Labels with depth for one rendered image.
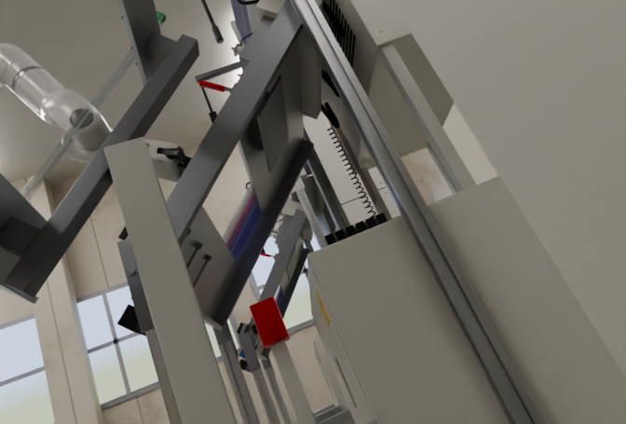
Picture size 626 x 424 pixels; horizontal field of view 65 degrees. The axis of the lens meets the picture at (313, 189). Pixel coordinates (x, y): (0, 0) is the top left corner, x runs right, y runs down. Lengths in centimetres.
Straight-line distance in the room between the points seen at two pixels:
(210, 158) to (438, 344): 55
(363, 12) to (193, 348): 84
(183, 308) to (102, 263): 453
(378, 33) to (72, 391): 411
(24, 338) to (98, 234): 110
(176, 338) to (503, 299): 57
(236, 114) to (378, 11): 41
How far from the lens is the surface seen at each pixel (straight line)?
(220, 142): 103
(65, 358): 482
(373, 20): 120
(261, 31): 123
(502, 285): 97
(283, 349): 194
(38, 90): 130
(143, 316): 90
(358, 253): 93
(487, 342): 91
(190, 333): 68
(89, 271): 521
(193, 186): 100
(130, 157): 78
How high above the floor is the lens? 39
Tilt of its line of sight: 21 degrees up
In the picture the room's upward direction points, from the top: 24 degrees counter-clockwise
